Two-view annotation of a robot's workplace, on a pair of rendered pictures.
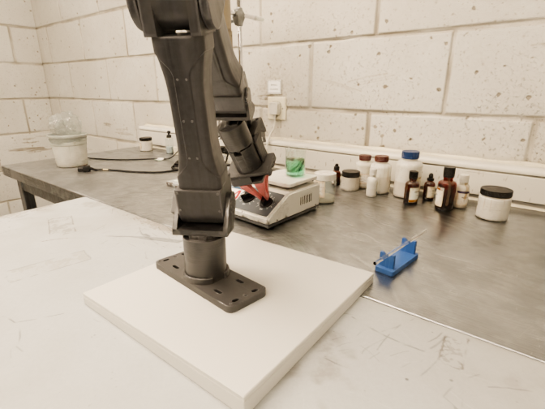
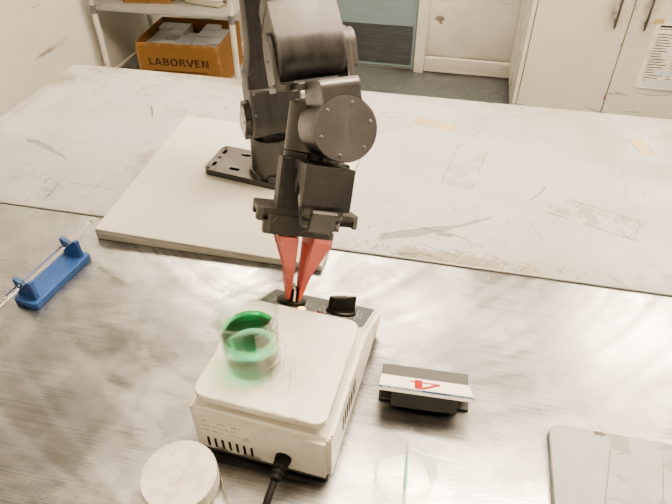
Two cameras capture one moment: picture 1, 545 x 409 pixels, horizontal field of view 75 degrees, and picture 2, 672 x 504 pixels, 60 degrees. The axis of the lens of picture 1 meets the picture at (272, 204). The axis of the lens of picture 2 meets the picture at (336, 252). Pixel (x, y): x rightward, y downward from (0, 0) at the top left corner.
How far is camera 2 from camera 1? 1.22 m
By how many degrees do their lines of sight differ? 117
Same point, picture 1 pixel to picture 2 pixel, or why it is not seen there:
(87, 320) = not seen: hidden behind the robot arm
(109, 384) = not seen: hidden behind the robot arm
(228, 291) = (236, 157)
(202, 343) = (229, 130)
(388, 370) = (102, 166)
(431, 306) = (41, 224)
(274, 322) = (187, 152)
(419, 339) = (69, 190)
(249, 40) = not seen: outside the picture
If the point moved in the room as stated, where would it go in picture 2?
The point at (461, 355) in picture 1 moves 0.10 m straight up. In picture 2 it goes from (40, 188) to (16, 128)
